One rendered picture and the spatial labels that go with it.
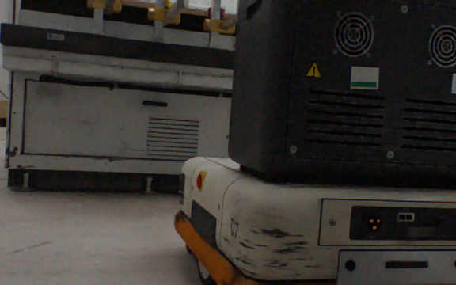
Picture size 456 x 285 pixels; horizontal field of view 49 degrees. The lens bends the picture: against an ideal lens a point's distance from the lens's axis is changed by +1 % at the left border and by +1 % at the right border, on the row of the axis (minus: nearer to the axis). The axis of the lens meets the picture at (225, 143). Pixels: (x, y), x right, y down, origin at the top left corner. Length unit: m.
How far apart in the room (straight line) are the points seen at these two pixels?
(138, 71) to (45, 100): 0.47
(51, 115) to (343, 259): 1.75
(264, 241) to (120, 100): 1.66
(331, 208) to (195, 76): 1.46
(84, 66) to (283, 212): 1.49
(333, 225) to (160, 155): 1.65
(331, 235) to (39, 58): 1.58
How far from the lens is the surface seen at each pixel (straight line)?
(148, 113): 2.44
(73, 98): 2.42
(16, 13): 2.21
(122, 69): 2.21
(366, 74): 1.02
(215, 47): 2.26
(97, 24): 2.20
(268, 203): 0.87
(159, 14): 2.23
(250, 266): 0.90
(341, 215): 0.92
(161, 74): 2.23
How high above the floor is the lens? 0.40
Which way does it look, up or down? 3 degrees down
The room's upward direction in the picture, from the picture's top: 4 degrees clockwise
